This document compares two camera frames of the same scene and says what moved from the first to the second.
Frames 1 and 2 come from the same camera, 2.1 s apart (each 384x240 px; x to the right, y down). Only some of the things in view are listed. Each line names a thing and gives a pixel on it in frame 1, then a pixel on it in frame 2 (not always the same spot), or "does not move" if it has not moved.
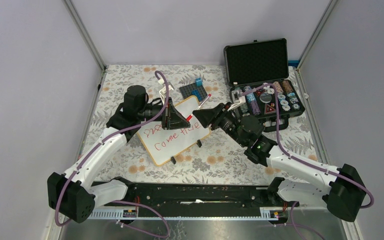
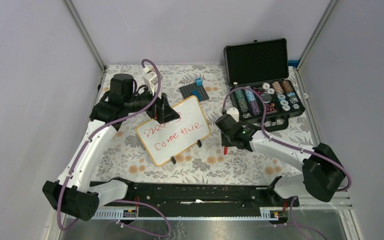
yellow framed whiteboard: x=163 y=144 does not move
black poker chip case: x=251 y=64 does not move
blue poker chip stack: x=250 y=97 does not move
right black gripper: x=207 y=116 → x=224 y=142
